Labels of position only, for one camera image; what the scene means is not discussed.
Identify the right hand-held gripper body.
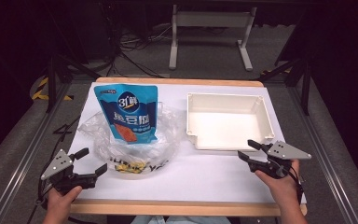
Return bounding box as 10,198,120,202
249,140,312,180

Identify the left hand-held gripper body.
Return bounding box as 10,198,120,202
40,148,98,193

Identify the white plastic box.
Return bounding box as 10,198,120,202
186,91,276,152

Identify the blue snack bag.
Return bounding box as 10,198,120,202
93,83,159,145

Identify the clear plastic bag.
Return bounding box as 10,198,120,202
76,102,185,180

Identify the person's right hand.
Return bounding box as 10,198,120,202
255,159,301,208

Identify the person's left hand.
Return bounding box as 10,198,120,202
44,185,84,217

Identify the white table cover sheet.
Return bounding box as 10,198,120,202
67,81,308,204

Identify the black metal stand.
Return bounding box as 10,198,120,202
256,54,312,117
46,53,103,114

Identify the yellow black floor tape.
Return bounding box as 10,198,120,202
31,77,75,102

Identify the aluminium floor rail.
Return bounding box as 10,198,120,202
286,86,358,224
0,81,73,224

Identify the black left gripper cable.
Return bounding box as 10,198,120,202
27,174,51,224

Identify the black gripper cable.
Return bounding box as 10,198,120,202
27,174,51,224
287,166,306,207

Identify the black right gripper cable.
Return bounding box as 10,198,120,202
287,166,306,207

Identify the black floor cable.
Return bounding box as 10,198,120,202
106,49,166,79

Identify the tangle of floor cables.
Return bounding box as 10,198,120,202
117,23,173,52

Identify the white metal table frame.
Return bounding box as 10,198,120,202
168,4,258,72

